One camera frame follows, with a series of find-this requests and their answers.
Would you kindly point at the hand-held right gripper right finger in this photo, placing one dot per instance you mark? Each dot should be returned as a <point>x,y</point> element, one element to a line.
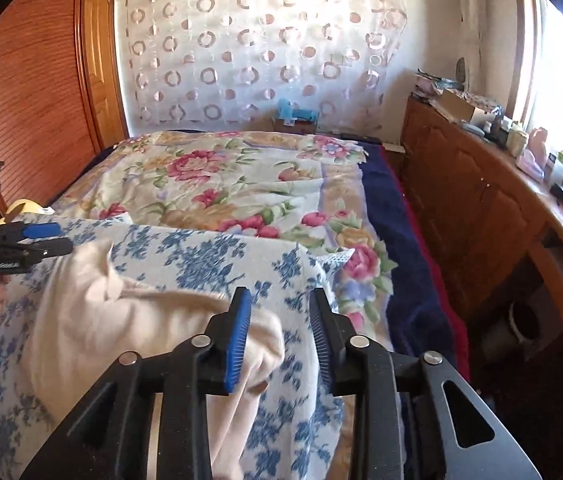
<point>324,345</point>

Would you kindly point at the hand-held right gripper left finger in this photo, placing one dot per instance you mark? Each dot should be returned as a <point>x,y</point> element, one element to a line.
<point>239,345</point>

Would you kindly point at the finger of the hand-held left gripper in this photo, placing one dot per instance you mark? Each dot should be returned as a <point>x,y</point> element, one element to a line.
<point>39,230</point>
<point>46,249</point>

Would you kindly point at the beige t-shirt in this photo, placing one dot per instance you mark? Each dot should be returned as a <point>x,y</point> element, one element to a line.
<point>111,320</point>

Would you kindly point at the blue floral bed sheet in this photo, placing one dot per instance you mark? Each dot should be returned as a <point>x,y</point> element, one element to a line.
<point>201,255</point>

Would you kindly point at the navy blanket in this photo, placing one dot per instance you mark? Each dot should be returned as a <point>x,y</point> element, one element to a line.
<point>411,260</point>

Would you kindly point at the red blanket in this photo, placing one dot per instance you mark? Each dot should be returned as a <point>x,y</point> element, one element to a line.
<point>454,330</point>

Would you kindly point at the wooden slatted wardrobe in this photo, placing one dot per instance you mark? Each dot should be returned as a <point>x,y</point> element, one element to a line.
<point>26,85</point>

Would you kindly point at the pink floral blanket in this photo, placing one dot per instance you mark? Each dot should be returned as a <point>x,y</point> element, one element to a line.
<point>236,185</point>

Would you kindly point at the round trash bin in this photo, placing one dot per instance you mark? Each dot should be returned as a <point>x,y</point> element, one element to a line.
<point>526,325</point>

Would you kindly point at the wooden sideboard cabinet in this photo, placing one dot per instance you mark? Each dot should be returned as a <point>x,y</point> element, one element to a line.
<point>471,200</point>

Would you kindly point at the brown box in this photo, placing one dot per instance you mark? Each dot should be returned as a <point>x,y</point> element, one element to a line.
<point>291,127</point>

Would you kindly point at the teal toy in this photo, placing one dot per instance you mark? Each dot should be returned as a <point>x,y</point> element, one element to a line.
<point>294,111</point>

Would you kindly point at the cardboard box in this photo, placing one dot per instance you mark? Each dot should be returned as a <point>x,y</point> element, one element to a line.
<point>456,107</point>

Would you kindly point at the pink bottle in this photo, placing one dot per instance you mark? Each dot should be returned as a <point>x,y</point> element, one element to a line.
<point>534,155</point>

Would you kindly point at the circle-patterned sheer curtain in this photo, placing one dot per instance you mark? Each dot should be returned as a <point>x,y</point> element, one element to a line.
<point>261,45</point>

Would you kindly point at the white bottle with green cap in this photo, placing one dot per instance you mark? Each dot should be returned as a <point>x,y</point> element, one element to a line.
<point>557,170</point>

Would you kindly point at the tied white window curtain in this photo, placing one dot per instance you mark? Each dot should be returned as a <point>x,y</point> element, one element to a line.
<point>474,20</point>

